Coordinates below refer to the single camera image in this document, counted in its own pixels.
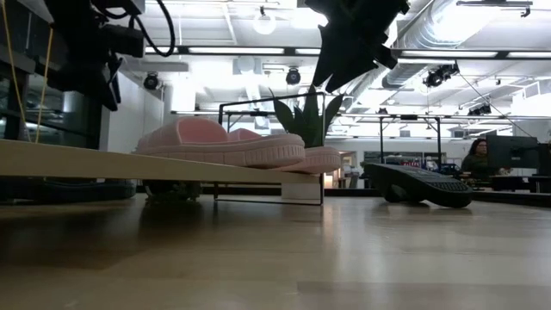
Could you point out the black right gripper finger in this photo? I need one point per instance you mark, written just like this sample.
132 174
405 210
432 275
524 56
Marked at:
357 60
329 51

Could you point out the pink slide sandal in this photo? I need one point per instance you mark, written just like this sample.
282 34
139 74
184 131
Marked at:
323 159
224 150

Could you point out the black slide sandal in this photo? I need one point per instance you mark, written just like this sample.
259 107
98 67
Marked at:
422 185

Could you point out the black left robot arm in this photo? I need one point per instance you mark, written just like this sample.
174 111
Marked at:
77 26

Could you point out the black ceiling spotlight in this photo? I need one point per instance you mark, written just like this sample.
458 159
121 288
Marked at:
150 82
293 77

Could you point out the white pendant lamp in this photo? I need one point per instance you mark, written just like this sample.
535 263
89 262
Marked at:
264 25

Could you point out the snake plant in white pot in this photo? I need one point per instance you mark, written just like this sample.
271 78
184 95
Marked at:
307 125

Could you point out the person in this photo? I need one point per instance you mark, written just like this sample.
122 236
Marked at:
478 161

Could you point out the black computer monitor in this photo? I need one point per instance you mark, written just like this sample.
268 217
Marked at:
514 150
544 159

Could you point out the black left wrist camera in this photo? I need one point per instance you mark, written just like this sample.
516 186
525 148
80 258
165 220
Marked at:
122 41

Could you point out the silver ventilation duct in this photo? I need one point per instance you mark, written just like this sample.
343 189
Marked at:
417 39

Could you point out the black ceiling camera cluster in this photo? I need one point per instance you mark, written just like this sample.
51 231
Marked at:
439 76

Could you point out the wooden shelf with black frame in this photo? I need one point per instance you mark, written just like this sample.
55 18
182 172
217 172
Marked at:
129 165

